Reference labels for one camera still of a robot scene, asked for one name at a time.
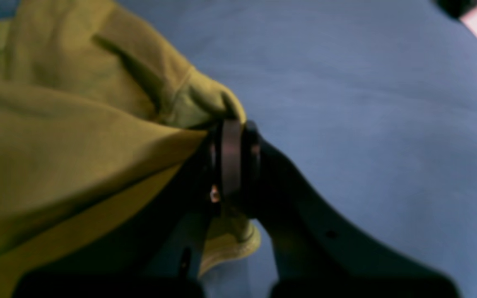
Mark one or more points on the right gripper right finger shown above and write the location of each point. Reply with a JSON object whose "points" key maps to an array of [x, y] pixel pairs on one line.
{"points": [[319, 253]]}

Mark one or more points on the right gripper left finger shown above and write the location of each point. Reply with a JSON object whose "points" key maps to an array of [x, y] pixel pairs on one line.
{"points": [[157, 252]]}

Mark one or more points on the olive green t-shirt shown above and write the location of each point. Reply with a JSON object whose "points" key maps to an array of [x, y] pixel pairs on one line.
{"points": [[98, 111]]}

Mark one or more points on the blue table cloth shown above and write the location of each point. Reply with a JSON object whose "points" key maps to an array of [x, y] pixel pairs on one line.
{"points": [[375, 101]]}

